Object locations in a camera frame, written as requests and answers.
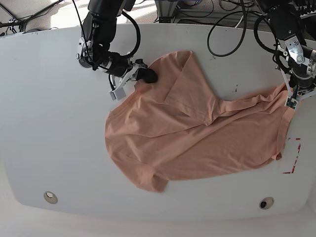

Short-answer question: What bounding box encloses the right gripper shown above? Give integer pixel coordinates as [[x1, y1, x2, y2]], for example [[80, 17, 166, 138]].
[[76, 49, 158, 91]]

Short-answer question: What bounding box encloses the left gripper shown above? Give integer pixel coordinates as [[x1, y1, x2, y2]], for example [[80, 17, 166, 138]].
[[281, 46, 316, 108]]

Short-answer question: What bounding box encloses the peach T-shirt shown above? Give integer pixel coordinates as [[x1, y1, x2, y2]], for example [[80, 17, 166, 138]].
[[105, 51, 294, 193]]

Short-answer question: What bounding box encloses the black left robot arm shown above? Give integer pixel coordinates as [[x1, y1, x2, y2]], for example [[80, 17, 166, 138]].
[[254, 0, 316, 110]]

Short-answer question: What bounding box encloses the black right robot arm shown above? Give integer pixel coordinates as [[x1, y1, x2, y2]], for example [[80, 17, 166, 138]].
[[76, 0, 158, 100]]

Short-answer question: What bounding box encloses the red tape rectangle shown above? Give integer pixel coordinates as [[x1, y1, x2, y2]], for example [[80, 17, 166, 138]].
[[280, 138, 302, 174]]

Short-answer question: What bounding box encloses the white power strip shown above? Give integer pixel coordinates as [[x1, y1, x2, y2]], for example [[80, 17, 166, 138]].
[[300, 5, 316, 19]]

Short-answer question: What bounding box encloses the right table grommet hole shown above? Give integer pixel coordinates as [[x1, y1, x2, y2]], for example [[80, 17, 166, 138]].
[[259, 197, 274, 210]]

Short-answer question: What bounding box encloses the table grommet hole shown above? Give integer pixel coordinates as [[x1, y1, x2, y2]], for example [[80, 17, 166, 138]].
[[43, 191, 58, 204], [259, 197, 274, 210]]

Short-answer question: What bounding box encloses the left table grommet hole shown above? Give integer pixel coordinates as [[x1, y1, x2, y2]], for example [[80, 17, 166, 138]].
[[43, 191, 58, 204]]

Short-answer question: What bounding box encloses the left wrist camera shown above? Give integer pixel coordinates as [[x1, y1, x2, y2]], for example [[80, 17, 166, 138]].
[[285, 97, 298, 110]]

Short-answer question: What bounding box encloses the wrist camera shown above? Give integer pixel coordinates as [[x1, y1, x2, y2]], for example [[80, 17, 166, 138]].
[[110, 88, 126, 101], [285, 97, 298, 110]]

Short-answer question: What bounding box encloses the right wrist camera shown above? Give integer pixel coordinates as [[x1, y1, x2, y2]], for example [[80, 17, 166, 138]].
[[110, 88, 126, 101]]

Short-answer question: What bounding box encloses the aluminium frame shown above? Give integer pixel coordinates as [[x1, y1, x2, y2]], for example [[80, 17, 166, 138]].
[[155, 0, 179, 23]]

